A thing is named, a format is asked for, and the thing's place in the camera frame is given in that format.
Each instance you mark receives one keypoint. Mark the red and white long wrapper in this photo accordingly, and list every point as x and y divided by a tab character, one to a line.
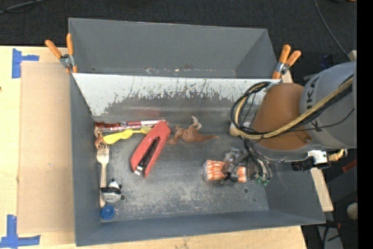
137	123

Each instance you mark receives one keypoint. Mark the silver and black small gadget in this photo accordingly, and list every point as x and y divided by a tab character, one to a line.
111	192

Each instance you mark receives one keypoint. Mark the blue bottle cap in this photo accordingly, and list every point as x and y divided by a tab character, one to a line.
107	213

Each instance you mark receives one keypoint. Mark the orange and white striped packet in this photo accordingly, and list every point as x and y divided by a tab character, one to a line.
214	171

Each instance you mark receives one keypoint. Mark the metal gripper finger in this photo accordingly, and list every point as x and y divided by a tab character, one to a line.
226	167
230	178

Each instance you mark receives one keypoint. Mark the grey metal bin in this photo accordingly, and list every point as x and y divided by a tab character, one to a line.
180	183

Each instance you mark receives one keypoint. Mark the cream rounded object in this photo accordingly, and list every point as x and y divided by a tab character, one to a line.
235	129

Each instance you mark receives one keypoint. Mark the red stapler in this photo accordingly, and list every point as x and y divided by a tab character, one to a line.
151	147

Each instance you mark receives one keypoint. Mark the yellow elongated toy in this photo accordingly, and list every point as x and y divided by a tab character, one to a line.
116	137

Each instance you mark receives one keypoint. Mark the black cylinder on white bracket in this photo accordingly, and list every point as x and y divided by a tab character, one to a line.
319	157

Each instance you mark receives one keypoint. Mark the brown toy dinosaur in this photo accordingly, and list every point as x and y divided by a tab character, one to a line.
189	134

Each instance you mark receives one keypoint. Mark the brown cardboard board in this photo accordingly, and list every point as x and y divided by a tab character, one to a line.
43	148

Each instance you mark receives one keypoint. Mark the small brown toy animal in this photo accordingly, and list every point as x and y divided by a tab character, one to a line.
99	140

